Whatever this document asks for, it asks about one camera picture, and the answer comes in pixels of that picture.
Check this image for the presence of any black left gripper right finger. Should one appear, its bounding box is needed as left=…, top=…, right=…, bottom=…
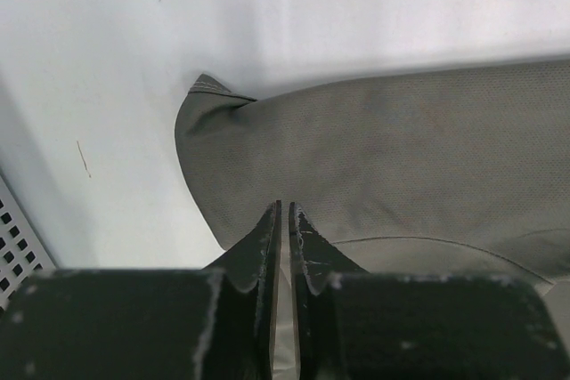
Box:
left=289, top=203, right=566, bottom=379

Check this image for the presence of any white plastic laundry basket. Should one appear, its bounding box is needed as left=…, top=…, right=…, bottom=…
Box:
left=0, top=179, right=56, bottom=314

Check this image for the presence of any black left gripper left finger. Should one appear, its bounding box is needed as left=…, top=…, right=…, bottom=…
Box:
left=1, top=202, right=281, bottom=379

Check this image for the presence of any grey t-shirt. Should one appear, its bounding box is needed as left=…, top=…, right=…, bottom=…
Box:
left=173, top=58, right=570, bottom=380

